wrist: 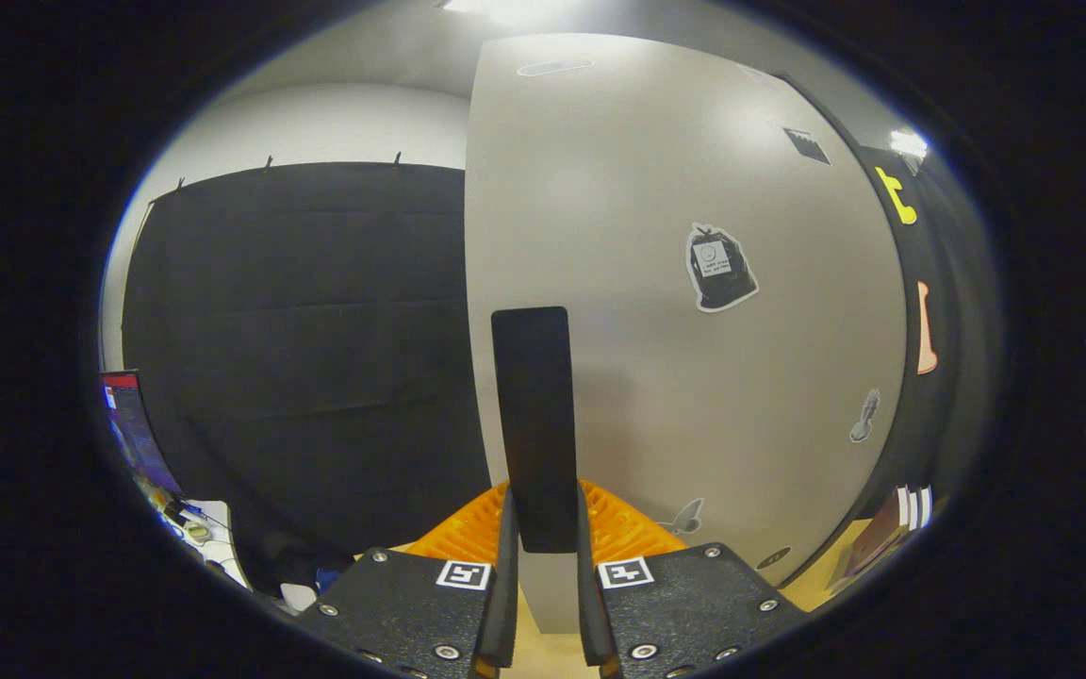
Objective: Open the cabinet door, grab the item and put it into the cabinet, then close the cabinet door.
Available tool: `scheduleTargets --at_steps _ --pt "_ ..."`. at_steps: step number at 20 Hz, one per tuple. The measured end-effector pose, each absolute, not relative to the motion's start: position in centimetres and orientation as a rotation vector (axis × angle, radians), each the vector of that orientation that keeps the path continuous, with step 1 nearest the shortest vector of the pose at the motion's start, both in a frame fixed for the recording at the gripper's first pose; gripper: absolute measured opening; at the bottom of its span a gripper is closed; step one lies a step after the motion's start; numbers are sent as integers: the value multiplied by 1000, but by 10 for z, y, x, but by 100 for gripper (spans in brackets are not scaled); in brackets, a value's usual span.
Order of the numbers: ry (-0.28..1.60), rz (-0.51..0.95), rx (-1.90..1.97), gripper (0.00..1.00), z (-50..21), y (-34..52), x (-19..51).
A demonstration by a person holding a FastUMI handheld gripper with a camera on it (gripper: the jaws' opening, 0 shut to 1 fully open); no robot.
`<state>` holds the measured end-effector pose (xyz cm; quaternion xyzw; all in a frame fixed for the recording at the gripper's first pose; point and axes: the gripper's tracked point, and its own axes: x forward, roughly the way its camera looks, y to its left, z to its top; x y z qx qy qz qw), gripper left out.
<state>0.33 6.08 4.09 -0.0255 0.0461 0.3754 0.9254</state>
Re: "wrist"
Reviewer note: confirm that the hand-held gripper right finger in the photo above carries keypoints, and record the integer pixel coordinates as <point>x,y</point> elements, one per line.
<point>694,613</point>

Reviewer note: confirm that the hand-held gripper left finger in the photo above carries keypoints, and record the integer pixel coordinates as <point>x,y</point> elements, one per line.
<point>411,613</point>

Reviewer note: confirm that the beige cabinet door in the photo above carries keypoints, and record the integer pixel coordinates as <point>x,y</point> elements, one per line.
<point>637,189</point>

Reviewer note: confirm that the cluttered white desk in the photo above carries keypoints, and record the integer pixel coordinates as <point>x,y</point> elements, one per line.
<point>208,538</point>

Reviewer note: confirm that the white cover book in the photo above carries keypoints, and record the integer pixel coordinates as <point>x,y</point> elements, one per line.
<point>909,509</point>

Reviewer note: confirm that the black backdrop cloth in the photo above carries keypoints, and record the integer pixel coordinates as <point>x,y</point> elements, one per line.
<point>298,330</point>

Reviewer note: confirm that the computer monitor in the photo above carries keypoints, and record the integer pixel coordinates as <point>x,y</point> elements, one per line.
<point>138,434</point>

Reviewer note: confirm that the grey cabinet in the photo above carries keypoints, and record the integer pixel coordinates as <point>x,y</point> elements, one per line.
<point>925,283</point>

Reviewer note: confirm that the ceiling light panel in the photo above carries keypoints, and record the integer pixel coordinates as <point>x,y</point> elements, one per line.
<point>496,8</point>
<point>908,143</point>

